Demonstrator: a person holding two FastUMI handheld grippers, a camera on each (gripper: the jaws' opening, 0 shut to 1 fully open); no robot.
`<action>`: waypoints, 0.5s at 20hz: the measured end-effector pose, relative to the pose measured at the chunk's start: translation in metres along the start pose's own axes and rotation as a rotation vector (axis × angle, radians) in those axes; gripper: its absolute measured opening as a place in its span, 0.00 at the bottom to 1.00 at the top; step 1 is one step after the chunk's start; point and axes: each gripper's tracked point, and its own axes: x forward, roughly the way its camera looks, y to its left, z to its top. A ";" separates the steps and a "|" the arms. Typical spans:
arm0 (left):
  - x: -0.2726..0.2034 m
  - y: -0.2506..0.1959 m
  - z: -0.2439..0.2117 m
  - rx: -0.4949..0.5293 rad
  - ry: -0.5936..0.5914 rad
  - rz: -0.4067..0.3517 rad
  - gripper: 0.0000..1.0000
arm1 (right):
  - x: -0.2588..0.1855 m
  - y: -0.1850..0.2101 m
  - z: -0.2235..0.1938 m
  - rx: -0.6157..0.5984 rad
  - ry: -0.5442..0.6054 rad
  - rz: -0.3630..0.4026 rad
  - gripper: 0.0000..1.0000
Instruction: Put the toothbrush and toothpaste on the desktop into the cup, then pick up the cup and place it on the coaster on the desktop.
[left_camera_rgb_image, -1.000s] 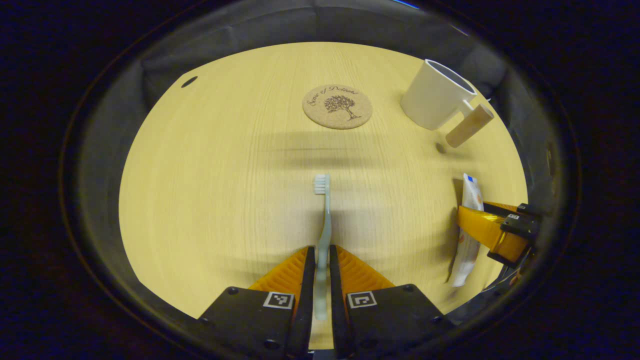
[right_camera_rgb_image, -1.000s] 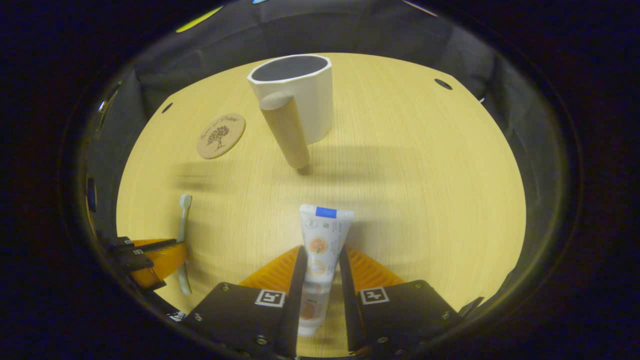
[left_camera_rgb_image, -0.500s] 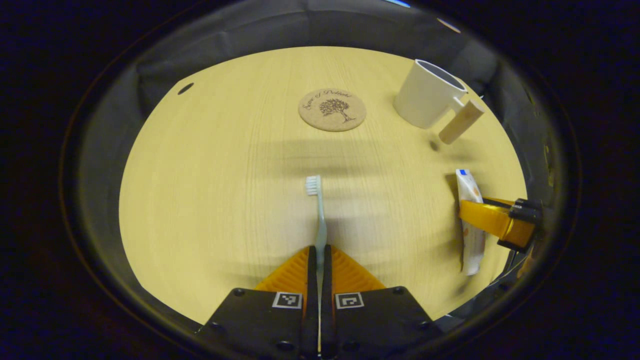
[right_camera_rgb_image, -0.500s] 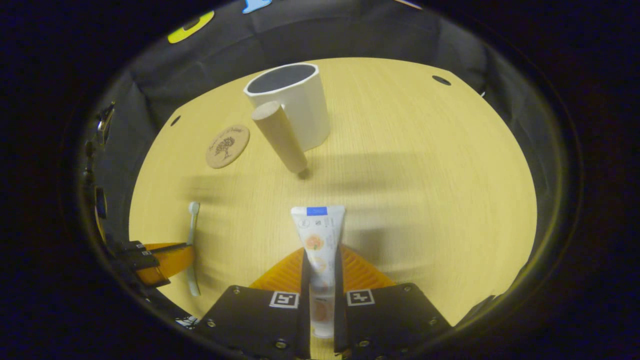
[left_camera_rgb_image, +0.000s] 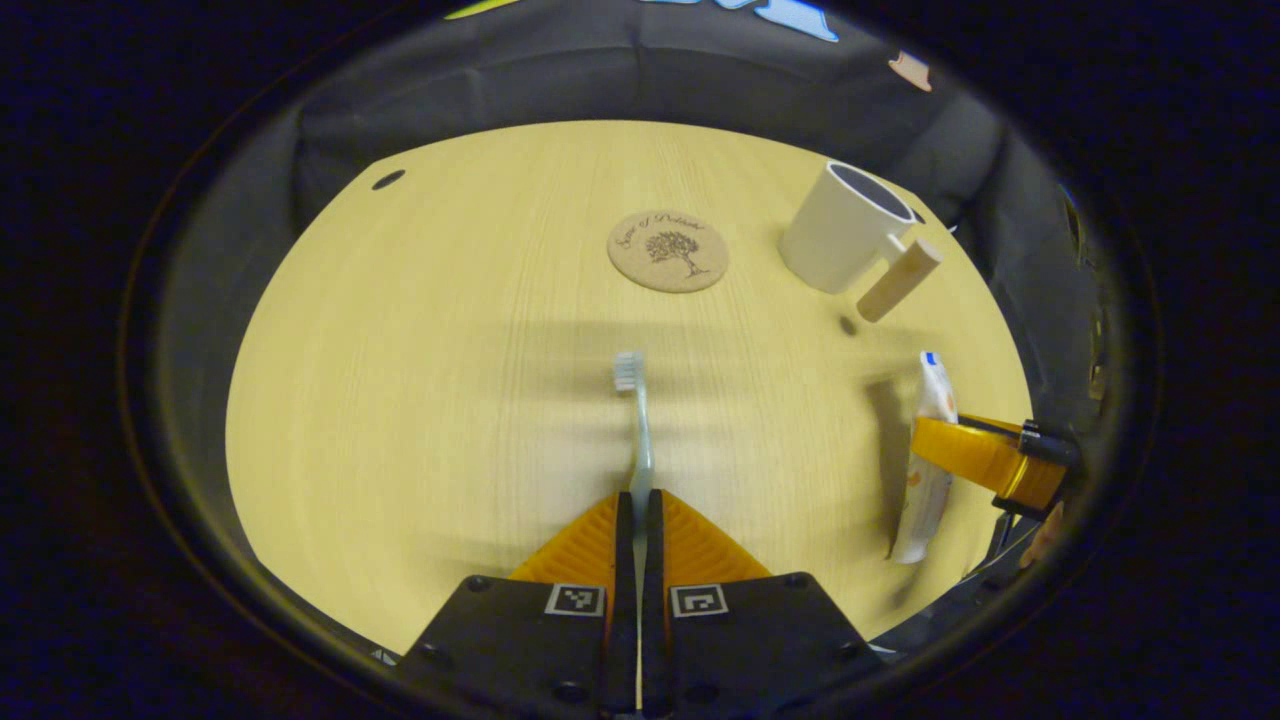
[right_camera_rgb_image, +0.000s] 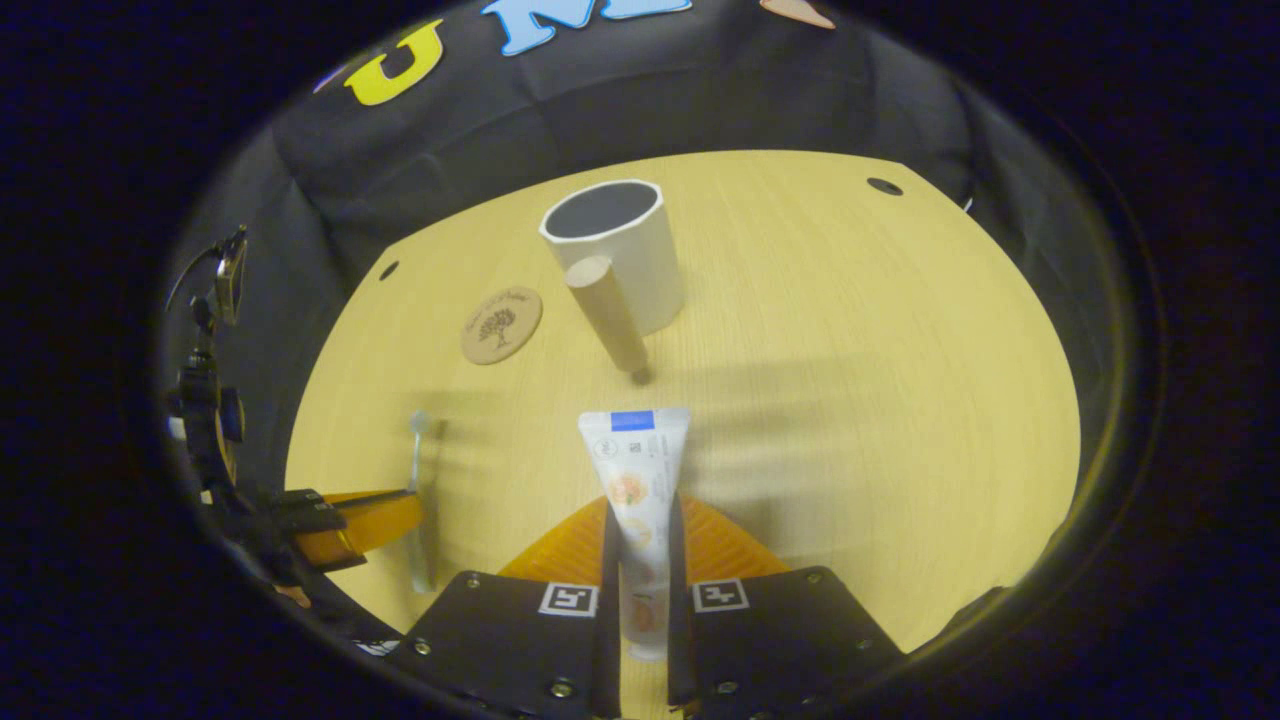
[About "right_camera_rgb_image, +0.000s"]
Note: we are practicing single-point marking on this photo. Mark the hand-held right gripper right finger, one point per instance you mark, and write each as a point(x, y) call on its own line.
point(676, 560)

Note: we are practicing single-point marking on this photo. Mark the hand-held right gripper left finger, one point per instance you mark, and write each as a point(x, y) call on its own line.
point(611, 560)

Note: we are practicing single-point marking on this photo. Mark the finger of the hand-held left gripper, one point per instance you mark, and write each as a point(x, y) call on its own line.
point(370, 525)

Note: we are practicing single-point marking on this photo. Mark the white toothbrush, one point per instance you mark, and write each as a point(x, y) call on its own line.
point(417, 470)

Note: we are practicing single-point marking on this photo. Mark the white toothpaste tube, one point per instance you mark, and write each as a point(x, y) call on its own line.
point(635, 480)

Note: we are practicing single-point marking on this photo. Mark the round brown cork coaster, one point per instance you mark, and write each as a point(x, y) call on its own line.
point(501, 325)

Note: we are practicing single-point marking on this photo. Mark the wooden desktop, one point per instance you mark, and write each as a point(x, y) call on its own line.
point(850, 350)

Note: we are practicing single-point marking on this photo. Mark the black backdrop cloth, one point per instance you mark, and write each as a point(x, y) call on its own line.
point(700, 90)

